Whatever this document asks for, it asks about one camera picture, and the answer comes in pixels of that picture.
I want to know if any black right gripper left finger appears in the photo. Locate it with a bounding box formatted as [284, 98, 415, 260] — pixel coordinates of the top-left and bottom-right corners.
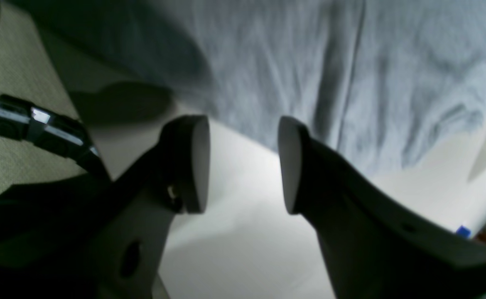
[0, 115, 210, 299]

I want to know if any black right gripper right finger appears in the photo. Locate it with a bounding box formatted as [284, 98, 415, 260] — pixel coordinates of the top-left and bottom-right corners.
[278, 117, 486, 299]

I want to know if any grey T-shirt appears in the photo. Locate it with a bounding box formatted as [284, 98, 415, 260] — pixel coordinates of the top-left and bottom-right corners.
[15, 0, 486, 175]

